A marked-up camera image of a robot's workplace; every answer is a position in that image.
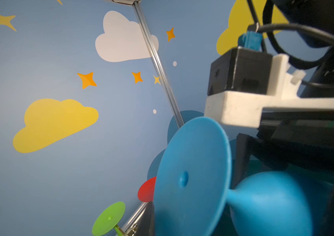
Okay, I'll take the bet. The green wine glass back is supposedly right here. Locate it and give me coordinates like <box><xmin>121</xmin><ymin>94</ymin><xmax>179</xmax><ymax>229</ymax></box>
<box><xmin>92</xmin><ymin>202</ymin><xmax>126</xmax><ymax>236</ymax></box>

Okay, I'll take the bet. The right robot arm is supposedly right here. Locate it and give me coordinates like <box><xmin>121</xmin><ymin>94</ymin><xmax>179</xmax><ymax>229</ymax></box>
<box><xmin>231</xmin><ymin>1</ymin><xmax>334</xmax><ymax>236</ymax></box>

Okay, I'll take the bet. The gold wire glass rack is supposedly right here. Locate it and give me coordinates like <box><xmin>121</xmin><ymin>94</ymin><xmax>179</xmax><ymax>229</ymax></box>
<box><xmin>114</xmin><ymin>224</ymin><xmax>138</xmax><ymax>236</ymax></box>

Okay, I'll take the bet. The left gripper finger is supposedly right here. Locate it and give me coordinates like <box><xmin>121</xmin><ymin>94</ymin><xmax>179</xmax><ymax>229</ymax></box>
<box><xmin>131</xmin><ymin>202</ymin><xmax>155</xmax><ymax>236</ymax></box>

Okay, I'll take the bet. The blue wine glass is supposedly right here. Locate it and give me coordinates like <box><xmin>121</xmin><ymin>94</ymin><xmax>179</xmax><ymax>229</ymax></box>
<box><xmin>154</xmin><ymin>117</ymin><xmax>334</xmax><ymax>236</ymax></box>

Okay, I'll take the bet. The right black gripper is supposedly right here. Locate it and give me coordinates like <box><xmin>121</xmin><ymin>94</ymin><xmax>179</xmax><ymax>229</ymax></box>
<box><xmin>231</xmin><ymin>112</ymin><xmax>334</xmax><ymax>236</ymax></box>

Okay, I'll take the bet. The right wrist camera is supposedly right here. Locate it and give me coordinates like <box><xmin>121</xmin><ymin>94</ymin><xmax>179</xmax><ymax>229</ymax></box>
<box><xmin>204</xmin><ymin>31</ymin><xmax>334</xmax><ymax>128</ymax></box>

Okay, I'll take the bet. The red wine glass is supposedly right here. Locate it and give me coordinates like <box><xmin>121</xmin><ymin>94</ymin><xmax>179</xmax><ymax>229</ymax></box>
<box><xmin>137</xmin><ymin>177</ymin><xmax>157</xmax><ymax>203</ymax></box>

